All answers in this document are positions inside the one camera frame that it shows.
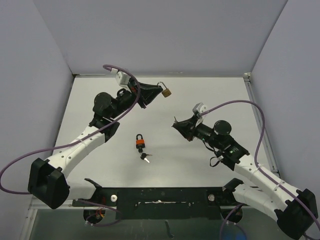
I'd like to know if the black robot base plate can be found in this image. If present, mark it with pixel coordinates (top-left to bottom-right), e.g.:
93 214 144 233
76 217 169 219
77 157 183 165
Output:
72 187 238 220

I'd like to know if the long shackle brass padlock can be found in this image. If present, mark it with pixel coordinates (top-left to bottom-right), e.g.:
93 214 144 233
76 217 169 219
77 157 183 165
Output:
157 81 172 98

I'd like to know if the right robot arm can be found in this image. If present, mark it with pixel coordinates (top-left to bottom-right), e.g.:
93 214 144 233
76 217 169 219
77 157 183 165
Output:
172 115 318 240

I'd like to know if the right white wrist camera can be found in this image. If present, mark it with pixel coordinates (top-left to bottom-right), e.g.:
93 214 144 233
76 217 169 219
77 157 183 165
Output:
192 102 207 127

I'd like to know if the aluminium table frame rail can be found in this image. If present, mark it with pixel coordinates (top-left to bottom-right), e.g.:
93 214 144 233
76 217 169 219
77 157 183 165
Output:
243 72 308 240

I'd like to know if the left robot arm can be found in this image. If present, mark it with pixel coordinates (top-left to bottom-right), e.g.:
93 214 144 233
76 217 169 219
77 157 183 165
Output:
27 79 163 209

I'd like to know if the black headed key bunch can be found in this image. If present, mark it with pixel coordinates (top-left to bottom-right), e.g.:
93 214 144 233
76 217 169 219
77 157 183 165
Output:
138 148 152 164

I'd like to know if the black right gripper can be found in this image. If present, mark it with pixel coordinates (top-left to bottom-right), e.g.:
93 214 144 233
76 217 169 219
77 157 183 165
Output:
174 114 223 149

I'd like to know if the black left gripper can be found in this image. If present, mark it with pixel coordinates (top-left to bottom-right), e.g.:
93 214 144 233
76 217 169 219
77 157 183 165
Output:
109 77 163 119

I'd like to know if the orange black padlock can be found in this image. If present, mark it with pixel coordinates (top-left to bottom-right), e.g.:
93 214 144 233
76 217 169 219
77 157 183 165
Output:
135 133 146 150

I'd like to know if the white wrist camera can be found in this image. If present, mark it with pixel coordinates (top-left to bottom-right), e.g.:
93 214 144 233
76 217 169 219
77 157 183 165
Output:
110 68 130 89
192 102 207 127

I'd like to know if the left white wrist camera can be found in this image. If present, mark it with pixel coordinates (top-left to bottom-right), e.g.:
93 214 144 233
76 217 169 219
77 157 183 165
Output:
110 68 130 89

